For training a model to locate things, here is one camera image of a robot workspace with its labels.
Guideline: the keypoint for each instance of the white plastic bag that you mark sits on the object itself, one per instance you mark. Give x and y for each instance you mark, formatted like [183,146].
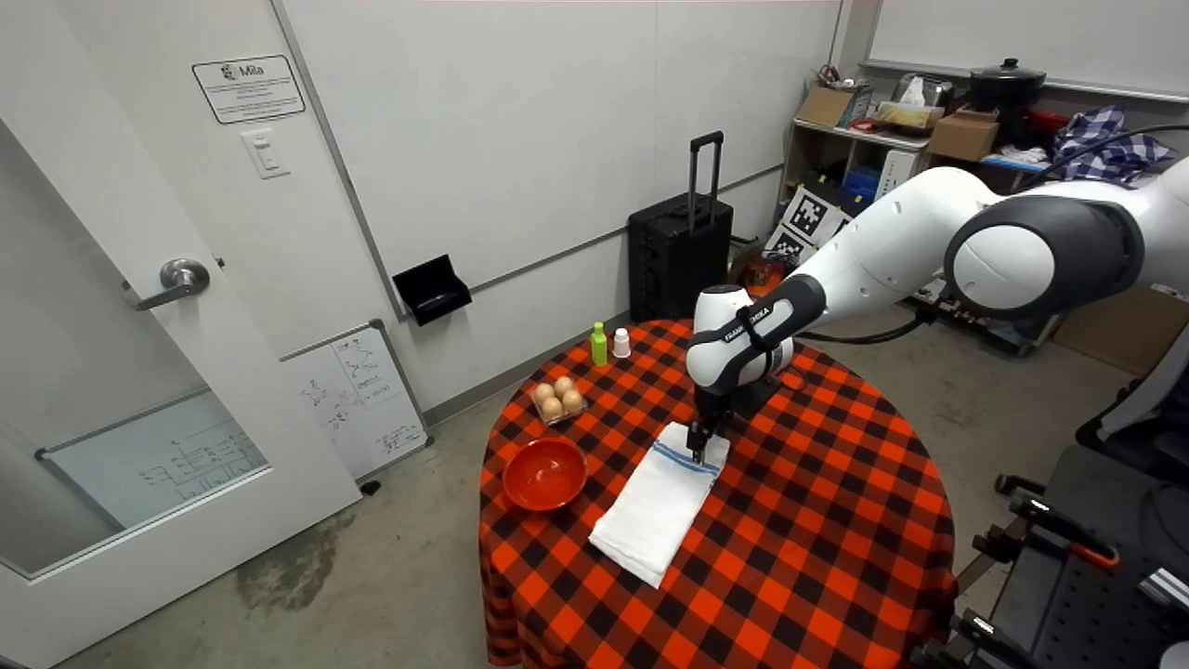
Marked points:
[912,95]

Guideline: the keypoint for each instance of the red bowl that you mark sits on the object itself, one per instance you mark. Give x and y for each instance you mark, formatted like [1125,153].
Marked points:
[544,479]

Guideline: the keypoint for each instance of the white door with window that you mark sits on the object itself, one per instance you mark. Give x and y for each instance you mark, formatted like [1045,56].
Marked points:
[125,372]

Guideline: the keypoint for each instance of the black suitcase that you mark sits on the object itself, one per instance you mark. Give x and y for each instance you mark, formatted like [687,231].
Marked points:
[679,266]

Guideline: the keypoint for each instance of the large brown cardboard sheet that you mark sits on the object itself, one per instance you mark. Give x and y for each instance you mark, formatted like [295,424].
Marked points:
[1129,335]

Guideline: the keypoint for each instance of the black white marker board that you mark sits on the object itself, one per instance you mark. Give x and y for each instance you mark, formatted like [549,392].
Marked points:
[807,222]

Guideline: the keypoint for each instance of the small leaning whiteboard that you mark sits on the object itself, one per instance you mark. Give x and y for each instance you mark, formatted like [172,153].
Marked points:
[359,402]

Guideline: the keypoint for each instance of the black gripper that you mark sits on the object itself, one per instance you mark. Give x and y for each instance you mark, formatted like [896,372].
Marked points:
[720,402]

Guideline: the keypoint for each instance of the wooden shelf unit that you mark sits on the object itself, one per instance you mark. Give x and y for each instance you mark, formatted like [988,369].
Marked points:
[868,137]

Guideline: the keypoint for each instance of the black perforated robot table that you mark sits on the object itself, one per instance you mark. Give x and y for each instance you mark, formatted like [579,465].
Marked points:
[1118,619]

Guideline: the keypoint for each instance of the orange bag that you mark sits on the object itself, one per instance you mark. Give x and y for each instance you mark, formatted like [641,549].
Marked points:
[761,278]

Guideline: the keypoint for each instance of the black wall box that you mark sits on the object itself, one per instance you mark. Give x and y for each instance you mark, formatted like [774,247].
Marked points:
[434,290]

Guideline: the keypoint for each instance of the small white wall plate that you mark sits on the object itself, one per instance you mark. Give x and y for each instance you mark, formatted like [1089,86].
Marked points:
[266,153]

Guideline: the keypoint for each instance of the black cooking pot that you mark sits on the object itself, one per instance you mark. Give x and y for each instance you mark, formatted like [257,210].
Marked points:
[1005,91]

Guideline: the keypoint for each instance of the small white bottle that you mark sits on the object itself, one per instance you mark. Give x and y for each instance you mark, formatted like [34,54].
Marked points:
[622,349]

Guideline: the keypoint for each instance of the red black plaid tablecloth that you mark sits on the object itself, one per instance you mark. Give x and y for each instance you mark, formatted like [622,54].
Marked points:
[821,543]

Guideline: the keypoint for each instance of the white door sign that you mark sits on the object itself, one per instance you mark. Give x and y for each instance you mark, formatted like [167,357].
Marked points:
[251,86]

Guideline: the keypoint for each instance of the green bottle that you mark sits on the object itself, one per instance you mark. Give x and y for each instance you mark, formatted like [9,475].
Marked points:
[600,349]

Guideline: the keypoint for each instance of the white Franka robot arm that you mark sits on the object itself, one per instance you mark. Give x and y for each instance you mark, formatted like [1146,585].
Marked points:
[892,242]

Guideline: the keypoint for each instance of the white towel with blue stripes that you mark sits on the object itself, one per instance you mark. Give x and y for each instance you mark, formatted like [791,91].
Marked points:
[657,516]

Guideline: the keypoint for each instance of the dark storage bin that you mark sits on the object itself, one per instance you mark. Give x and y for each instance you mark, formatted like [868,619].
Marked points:
[1015,334]

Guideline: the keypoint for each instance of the large wall whiteboard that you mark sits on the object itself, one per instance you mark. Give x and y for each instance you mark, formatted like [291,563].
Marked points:
[561,123]
[1026,38]

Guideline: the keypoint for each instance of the beige egg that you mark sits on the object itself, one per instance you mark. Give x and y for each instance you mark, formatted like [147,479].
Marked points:
[544,392]
[553,412]
[562,386]
[573,402]

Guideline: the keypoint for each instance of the black orange clamp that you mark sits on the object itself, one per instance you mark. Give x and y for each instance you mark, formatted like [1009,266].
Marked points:
[1078,551]
[989,636]

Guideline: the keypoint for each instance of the cardboard box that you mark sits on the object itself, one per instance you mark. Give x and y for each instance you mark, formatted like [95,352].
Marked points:
[828,105]
[966,137]

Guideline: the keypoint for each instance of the blue patterned cloth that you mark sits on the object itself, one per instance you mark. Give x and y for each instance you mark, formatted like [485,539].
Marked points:
[1109,144]

